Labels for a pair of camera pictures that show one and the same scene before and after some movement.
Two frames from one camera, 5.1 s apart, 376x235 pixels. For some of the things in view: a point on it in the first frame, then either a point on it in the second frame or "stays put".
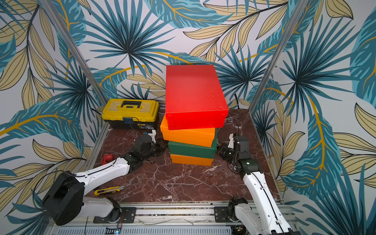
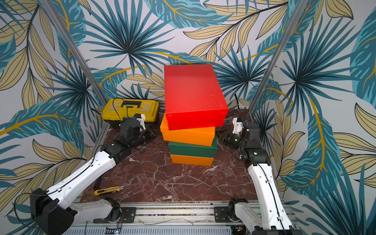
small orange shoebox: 184,159 stays put
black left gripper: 161,146 to 152,136
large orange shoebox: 204,137 stays put
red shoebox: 195,98 stays put
